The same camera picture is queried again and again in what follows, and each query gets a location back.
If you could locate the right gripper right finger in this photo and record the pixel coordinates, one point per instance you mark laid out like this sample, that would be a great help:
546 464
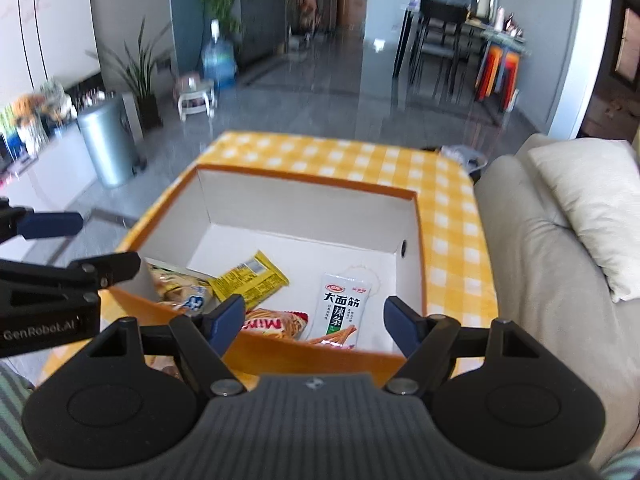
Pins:
425 341

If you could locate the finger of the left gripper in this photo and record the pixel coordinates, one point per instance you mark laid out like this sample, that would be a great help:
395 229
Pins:
41 225
111 269

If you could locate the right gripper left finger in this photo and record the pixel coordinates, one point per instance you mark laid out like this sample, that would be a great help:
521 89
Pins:
201 344

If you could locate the green raisin nut packet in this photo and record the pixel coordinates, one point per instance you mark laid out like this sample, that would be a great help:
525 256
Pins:
183 290

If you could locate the yellow snack packet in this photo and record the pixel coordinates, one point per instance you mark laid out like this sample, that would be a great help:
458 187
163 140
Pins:
255 280

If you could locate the white latiao snack packet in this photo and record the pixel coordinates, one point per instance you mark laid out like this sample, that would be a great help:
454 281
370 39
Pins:
336 322

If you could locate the yellow checkered tablecloth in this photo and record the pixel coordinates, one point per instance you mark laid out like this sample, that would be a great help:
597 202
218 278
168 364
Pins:
457 273

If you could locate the white tv cabinet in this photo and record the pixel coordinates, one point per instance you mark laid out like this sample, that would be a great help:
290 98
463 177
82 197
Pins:
62 171

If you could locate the noodle snack packet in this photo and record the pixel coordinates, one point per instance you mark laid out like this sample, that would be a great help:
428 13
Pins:
287 325

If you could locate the colourful toys on cabinet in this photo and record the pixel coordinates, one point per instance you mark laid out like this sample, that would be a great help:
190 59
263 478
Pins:
31 121

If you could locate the silver trash can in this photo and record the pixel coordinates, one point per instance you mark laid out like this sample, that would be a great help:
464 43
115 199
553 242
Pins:
107 134

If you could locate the beige sofa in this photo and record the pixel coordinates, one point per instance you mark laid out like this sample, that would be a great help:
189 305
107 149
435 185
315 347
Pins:
546 281

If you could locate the orange cardboard box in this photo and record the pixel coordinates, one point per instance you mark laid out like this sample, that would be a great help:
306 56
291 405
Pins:
217 217

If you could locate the potted plant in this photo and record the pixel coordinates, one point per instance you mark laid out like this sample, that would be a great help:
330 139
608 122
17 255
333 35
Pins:
136 67

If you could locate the small white stool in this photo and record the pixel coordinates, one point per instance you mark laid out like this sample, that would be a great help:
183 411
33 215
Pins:
194 95

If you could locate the cream cushion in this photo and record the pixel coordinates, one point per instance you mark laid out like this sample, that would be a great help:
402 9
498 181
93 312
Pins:
596 184

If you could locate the blue water jug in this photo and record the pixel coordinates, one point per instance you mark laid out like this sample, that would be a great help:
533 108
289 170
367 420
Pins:
218 62

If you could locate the orange stacked stools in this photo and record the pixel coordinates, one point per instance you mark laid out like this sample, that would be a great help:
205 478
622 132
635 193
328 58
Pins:
498 74

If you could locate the dark grey cabinet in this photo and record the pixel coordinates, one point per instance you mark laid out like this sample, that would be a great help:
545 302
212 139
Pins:
261 29

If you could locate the black dining chair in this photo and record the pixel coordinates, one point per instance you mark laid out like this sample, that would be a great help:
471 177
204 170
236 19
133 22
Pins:
439 35

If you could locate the dining table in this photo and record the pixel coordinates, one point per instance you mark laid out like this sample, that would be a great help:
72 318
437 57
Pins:
416 27

